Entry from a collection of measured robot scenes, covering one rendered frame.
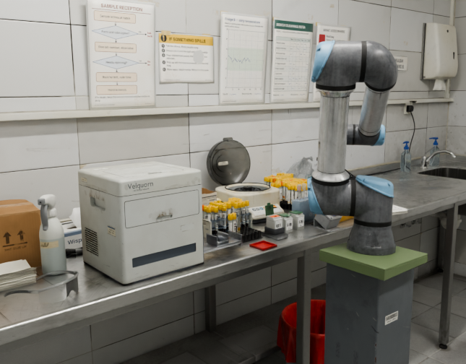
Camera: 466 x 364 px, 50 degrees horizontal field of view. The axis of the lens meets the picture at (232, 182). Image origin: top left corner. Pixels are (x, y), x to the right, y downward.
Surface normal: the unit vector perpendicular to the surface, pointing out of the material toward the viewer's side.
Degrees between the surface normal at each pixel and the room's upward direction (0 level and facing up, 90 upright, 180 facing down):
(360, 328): 90
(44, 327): 91
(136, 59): 94
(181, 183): 89
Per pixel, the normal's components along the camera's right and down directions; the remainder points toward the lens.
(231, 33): 0.66, 0.20
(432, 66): -0.77, 0.12
